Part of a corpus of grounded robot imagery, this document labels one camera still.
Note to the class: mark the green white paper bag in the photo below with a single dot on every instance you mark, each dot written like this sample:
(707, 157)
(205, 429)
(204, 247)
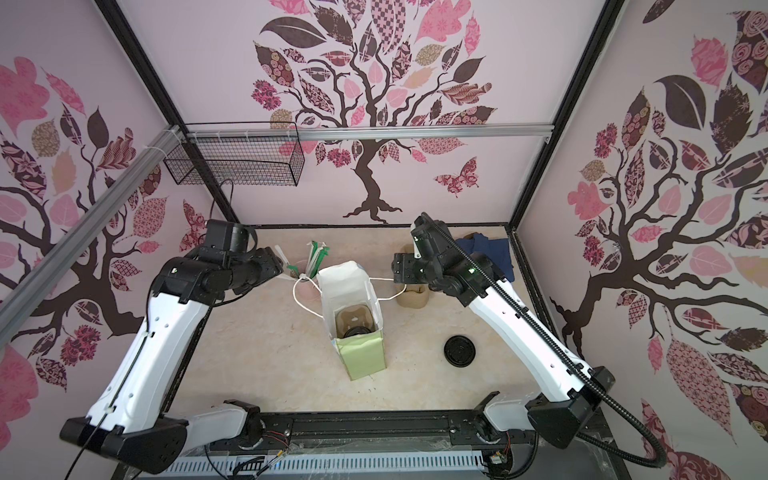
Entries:
(344, 285)

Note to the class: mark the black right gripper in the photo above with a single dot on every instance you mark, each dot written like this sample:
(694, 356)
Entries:
(402, 266)

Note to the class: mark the pink straw holder cup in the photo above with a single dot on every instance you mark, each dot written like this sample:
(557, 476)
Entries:
(306, 290)

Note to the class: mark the wrapped straws bundle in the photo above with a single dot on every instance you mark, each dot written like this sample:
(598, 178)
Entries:
(318, 251)

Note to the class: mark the black wire basket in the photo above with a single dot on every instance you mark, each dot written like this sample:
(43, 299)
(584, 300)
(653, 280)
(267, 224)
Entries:
(259, 153)

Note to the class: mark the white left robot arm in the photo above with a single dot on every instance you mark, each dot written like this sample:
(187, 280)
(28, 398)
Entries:
(129, 423)

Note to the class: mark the stack of black lids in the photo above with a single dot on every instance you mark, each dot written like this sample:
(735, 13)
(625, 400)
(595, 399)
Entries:
(459, 351)

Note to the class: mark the stack of pulp cup carriers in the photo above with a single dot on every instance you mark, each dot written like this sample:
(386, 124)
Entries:
(413, 296)

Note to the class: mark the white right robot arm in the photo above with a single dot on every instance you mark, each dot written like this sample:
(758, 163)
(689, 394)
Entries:
(563, 403)

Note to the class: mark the blue paper napkins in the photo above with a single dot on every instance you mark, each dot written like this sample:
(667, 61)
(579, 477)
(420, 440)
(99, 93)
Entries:
(497, 250)

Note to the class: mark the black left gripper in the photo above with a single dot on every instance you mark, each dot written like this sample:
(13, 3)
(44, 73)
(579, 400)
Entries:
(270, 262)

